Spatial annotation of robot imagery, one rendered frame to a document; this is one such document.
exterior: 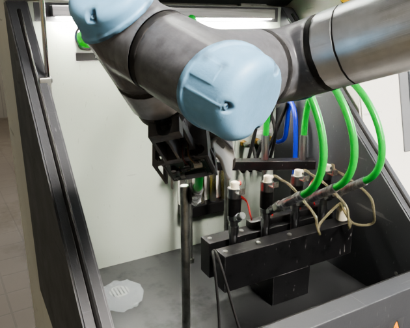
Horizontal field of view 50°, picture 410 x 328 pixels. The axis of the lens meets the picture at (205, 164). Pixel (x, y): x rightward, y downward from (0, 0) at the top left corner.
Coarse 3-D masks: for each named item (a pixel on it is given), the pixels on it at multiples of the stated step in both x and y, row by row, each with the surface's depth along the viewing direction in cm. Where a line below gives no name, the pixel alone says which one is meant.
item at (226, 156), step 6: (210, 138) 61; (216, 138) 60; (216, 144) 60; (222, 144) 62; (216, 150) 60; (222, 150) 62; (228, 150) 63; (216, 156) 60; (222, 156) 61; (228, 156) 63; (234, 156) 64; (222, 162) 61; (228, 162) 63; (234, 162) 66; (222, 168) 61; (228, 168) 62; (228, 174) 61
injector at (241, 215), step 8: (232, 192) 87; (232, 200) 87; (240, 200) 88; (232, 208) 88; (240, 208) 88; (232, 216) 88; (240, 216) 86; (232, 224) 89; (232, 232) 90; (232, 240) 90
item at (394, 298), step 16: (368, 288) 80; (384, 288) 80; (400, 288) 80; (320, 304) 76; (336, 304) 76; (352, 304) 76; (368, 304) 76; (384, 304) 78; (400, 304) 80; (288, 320) 71; (304, 320) 71; (320, 320) 71; (336, 320) 72; (352, 320) 74; (368, 320) 77; (384, 320) 79
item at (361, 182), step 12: (360, 96) 86; (372, 108) 85; (372, 120) 85; (300, 144) 104; (384, 144) 84; (300, 156) 105; (384, 156) 84; (360, 180) 89; (372, 180) 88; (336, 192) 96; (348, 192) 93
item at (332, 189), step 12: (336, 96) 81; (348, 108) 80; (348, 120) 79; (264, 132) 103; (348, 132) 80; (264, 144) 103; (264, 156) 104; (348, 168) 81; (348, 180) 82; (324, 192) 87
